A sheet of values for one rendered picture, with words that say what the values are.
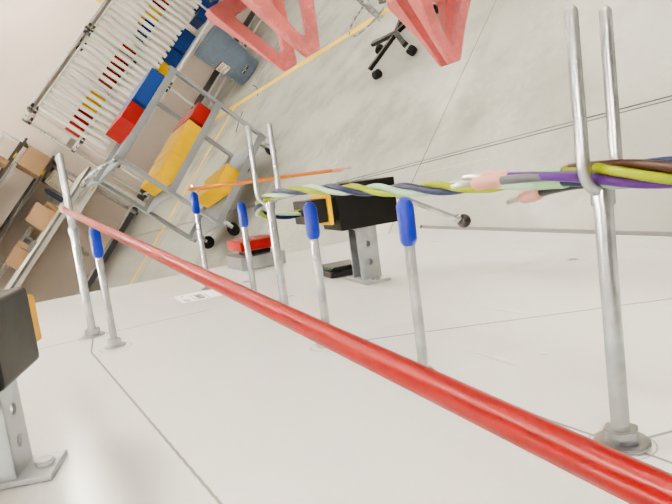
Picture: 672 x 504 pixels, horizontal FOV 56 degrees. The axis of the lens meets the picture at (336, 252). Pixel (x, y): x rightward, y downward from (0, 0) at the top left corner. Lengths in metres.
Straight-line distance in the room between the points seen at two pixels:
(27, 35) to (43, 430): 8.86
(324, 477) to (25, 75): 8.82
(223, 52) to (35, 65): 2.64
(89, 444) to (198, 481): 0.07
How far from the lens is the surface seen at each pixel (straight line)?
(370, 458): 0.24
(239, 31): 0.55
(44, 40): 9.16
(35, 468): 0.29
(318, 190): 0.38
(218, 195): 4.71
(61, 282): 8.66
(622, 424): 0.23
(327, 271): 0.61
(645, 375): 0.30
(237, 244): 0.74
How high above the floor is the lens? 1.35
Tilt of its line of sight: 25 degrees down
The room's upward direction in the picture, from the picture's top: 56 degrees counter-clockwise
